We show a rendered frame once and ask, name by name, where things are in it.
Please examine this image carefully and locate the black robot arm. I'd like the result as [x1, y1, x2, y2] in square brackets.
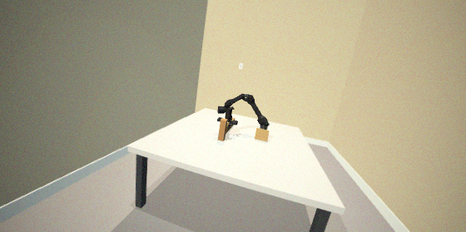
[217, 93, 270, 130]

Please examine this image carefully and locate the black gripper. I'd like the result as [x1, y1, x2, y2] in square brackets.
[217, 114, 238, 130]

